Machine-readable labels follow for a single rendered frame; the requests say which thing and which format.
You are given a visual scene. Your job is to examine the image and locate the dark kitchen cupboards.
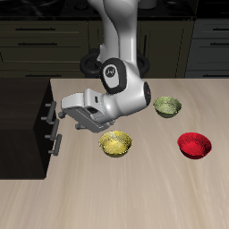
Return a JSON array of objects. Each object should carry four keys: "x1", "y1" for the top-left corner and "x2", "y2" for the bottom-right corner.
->
[{"x1": 0, "y1": 0, "x2": 199, "y2": 80}]

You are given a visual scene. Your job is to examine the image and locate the grey kitchen cupboard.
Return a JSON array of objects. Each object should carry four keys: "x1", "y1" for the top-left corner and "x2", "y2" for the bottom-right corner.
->
[{"x1": 184, "y1": 17, "x2": 229, "y2": 80}]

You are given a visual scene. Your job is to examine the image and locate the yellow bowl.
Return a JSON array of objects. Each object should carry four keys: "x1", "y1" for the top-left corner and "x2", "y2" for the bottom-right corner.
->
[{"x1": 98, "y1": 130, "x2": 133, "y2": 158}]

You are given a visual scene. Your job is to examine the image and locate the dark wooden cabinet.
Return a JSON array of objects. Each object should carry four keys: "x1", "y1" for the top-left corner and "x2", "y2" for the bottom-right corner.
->
[{"x1": 0, "y1": 78, "x2": 55, "y2": 181}]

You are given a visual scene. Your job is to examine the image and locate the flat black base plate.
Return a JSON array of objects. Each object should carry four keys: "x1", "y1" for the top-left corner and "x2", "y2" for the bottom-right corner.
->
[{"x1": 79, "y1": 47, "x2": 150, "y2": 79}]

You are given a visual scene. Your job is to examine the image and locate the red bowl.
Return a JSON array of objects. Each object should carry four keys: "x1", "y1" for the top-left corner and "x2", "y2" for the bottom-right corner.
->
[{"x1": 177, "y1": 131, "x2": 213, "y2": 160}]

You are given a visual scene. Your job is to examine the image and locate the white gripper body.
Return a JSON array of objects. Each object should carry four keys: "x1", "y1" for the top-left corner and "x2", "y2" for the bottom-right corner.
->
[{"x1": 60, "y1": 92, "x2": 116, "y2": 134}]

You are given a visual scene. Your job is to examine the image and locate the grey drawer handle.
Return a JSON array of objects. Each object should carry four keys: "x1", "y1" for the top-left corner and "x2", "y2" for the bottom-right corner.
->
[
  {"x1": 40, "y1": 100, "x2": 57, "y2": 124},
  {"x1": 47, "y1": 133, "x2": 64, "y2": 157},
  {"x1": 44, "y1": 118, "x2": 60, "y2": 141}
]

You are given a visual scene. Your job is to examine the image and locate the green bowl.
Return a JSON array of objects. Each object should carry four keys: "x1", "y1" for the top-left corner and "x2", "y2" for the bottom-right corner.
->
[{"x1": 153, "y1": 96, "x2": 182, "y2": 119}]

